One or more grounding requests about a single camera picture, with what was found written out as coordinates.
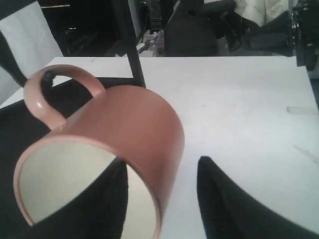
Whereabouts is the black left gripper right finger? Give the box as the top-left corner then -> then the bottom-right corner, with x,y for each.
197,156 -> 319,239

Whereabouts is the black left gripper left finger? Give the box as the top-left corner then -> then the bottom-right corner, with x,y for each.
34,159 -> 128,239

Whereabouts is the terracotta ceramic mug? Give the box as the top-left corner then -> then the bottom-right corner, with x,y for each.
13,65 -> 184,239

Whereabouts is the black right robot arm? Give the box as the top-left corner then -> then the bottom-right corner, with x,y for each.
197,0 -> 319,239

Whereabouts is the black metal shelf rack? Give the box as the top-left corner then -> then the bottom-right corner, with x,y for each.
0,0 -> 145,239

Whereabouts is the black office chair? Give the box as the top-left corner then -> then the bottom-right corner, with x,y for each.
164,0 -> 236,57

